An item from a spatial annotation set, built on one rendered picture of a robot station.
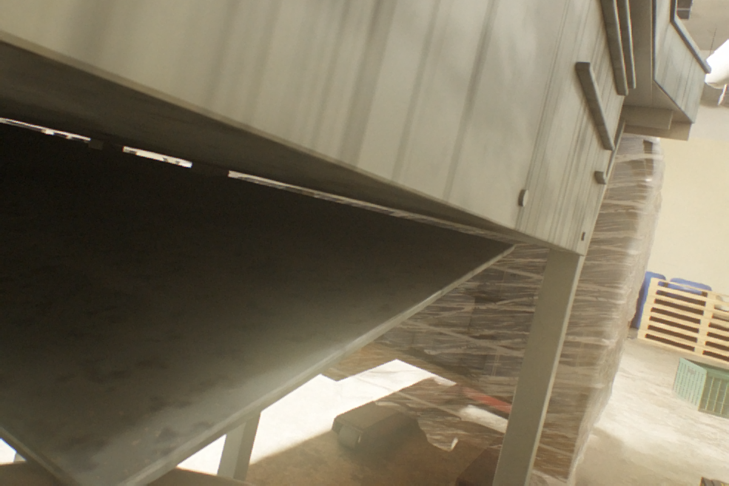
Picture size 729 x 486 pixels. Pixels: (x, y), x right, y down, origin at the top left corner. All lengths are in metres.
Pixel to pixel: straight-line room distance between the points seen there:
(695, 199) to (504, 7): 9.95
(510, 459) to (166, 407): 0.63
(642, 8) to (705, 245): 9.51
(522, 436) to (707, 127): 9.78
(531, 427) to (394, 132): 0.64
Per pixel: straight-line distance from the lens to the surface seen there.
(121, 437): 0.20
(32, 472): 0.42
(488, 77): 0.23
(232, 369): 0.23
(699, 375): 4.47
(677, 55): 0.91
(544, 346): 0.75
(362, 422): 1.90
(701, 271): 10.08
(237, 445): 0.93
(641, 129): 1.03
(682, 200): 10.15
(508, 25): 0.25
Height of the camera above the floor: 0.80
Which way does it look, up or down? level
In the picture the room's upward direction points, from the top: 14 degrees clockwise
